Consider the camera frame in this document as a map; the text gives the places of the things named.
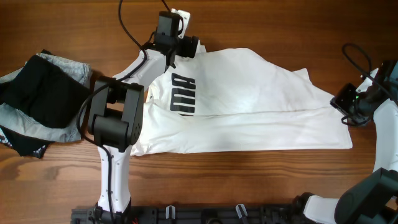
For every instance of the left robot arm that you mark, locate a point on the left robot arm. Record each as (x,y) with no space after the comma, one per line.
(116,119)

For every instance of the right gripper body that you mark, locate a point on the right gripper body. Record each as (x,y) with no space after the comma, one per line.
(351,106)

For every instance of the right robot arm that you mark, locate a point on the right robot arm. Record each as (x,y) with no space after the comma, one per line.
(366,202)

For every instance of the white t-shirt with black print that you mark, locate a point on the white t-shirt with black print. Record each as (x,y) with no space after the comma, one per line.
(234,100)

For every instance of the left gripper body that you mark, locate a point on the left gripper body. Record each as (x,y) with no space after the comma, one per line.
(185,45)

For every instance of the black folded garment on top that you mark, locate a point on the black folded garment on top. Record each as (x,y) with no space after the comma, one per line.
(44,92)

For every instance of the light blue denim garment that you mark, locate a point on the light blue denim garment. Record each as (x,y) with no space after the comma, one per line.
(17,121)

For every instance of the black patterned garment at bottom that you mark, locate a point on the black patterned garment at bottom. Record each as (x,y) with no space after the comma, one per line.
(25,146)

